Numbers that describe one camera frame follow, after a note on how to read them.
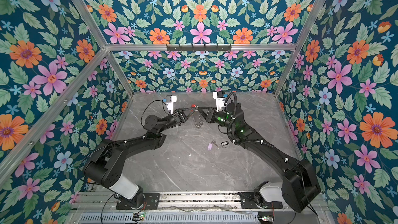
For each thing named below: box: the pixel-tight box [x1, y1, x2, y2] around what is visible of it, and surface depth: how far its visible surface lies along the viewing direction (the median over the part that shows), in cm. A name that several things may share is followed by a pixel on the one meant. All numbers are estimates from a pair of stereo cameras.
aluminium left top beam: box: [0, 48, 108, 188], surface depth 64 cm
